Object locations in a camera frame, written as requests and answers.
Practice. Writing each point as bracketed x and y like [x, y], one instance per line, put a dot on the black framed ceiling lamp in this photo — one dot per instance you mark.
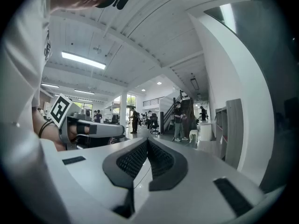
[194, 83]

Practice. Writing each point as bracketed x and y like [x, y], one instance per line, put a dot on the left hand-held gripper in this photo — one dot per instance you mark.
[60, 111]

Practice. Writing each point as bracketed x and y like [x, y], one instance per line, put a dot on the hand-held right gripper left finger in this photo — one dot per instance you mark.
[93, 171]

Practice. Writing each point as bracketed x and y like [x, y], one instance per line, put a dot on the white cylinder pedestal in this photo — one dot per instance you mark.
[206, 130]

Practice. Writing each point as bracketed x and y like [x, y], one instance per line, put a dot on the dark staircase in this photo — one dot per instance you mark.
[167, 118]

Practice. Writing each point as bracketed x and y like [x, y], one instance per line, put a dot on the black office chair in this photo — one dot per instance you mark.
[154, 122]

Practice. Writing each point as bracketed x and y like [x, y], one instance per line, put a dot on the person's white shirt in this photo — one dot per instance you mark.
[21, 62]

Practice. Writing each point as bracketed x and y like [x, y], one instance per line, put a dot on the long white ceiling lamp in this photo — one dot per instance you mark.
[84, 60]
[50, 85]
[84, 92]

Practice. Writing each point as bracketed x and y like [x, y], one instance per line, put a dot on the person's left forearm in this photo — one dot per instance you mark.
[46, 134]

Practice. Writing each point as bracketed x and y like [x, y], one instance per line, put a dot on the black wrist band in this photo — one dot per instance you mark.
[45, 127]

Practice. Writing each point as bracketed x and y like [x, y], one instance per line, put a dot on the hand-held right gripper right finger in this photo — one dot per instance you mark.
[198, 171]

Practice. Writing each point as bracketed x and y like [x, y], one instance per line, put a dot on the black head camera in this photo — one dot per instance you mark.
[122, 0]

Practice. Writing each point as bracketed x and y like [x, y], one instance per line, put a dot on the person's left hand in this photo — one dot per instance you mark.
[72, 132]

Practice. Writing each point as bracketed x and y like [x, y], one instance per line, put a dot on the gray wooden shelf unit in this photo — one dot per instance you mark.
[232, 132]

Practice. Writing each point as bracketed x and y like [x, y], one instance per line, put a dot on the white stool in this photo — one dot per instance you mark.
[193, 133]

